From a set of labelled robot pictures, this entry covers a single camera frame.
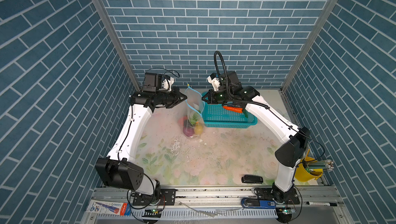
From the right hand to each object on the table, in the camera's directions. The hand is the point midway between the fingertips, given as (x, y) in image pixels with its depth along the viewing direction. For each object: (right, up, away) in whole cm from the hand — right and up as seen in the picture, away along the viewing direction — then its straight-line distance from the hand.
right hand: (200, 96), depth 76 cm
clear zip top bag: (-4, -18, +15) cm, 24 cm away
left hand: (-6, 0, -3) cm, 7 cm away
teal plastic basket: (+10, -13, +29) cm, 33 cm away
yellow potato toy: (-2, -19, +15) cm, 24 cm away
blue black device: (+26, -51, -4) cm, 57 cm away
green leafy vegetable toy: (-3, -10, -5) cm, 12 cm away
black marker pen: (+58, -51, -4) cm, 77 cm away
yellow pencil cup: (+49, -37, -3) cm, 62 cm away
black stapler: (+27, -44, +4) cm, 52 cm away
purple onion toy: (-7, -20, +15) cm, 26 cm away
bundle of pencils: (+57, -31, -8) cm, 65 cm away
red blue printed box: (-41, -51, -6) cm, 66 cm away
